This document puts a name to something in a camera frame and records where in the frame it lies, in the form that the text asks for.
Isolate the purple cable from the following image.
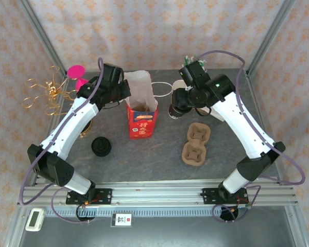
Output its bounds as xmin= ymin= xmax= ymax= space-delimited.
xmin=19 ymin=57 xmax=104 ymax=224
xmin=195 ymin=50 xmax=306 ymax=222

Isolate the aluminium table side rail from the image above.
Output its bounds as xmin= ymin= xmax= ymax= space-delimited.
xmin=244 ymin=69 xmax=309 ymax=247
xmin=4 ymin=74 xmax=69 ymax=247

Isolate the red paper bag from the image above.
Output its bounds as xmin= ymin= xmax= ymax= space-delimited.
xmin=124 ymin=70 xmax=173 ymax=141

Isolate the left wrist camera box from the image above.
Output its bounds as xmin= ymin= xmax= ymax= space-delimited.
xmin=100 ymin=63 xmax=124 ymax=84

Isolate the grey slotted cable duct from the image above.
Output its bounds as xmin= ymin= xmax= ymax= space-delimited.
xmin=45 ymin=207 xmax=239 ymax=217

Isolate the white digital timer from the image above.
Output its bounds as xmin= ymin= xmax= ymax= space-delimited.
xmin=25 ymin=207 xmax=45 ymax=232

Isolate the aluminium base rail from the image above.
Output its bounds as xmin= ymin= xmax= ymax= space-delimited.
xmin=17 ymin=181 xmax=299 ymax=206

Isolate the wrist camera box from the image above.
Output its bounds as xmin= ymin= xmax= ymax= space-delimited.
xmin=178 ymin=61 xmax=210 ymax=87
xmin=100 ymin=63 xmax=124 ymax=84

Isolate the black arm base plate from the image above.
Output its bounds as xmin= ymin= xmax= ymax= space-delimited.
xmin=65 ymin=188 xmax=113 ymax=205
xmin=202 ymin=187 xmax=249 ymax=205

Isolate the black cup lid stack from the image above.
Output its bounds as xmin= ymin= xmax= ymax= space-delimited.
xmin=91 ymin=137 xmax=112 ymax=157

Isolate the gold wire stand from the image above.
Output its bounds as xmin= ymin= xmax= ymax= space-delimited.
xmin=22 ymin=65 xmax=79 ymax=116

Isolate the brown pulp carrier stack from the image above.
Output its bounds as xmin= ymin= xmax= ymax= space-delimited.
xmin=181 ymin=122 xmax=212 ymax=167

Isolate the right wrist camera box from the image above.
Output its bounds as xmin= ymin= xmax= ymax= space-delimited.
xmin=178 ymin=61 xmax=210 ymax=87

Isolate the small number display card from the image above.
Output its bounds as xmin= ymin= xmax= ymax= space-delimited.
xmin=110 ymin=212 xmax=133 ymax=227

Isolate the paper cup stack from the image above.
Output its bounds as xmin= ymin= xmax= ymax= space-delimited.
xmin=168 ymin=79 xmax=194 ymax=120

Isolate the aluminium frame post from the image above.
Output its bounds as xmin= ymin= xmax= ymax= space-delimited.
xmin=246 ymin=0 xmax=298 ymax=78
xmin=16 ymin=0 xmax=69 ymax=78

